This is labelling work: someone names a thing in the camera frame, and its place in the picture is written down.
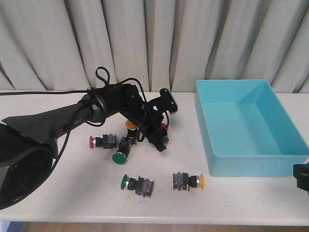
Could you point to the grey curtain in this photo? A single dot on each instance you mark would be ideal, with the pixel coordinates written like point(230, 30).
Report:
point(58, 44)

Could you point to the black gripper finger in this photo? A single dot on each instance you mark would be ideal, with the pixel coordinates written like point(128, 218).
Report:
point(301, 174)

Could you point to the green push button switch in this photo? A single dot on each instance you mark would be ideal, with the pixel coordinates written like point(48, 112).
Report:
point(124, 147)
point(142, 186)

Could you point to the red push button switch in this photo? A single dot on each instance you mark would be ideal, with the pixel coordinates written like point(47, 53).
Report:
point(107, 141)
point(165, 138)

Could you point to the yellow push button switch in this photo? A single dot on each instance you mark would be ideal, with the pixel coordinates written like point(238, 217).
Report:
point(132, 131)
point(183, 181)

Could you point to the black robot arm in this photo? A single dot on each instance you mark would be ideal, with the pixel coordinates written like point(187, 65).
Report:
point(28, 144)

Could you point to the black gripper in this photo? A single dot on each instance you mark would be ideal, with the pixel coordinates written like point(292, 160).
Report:
point(142, 113)

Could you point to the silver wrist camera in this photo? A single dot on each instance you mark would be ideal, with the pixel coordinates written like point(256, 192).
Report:
point(167, 102)

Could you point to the light blue plastic box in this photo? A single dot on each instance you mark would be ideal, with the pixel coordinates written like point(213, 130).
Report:
point(246, 130)

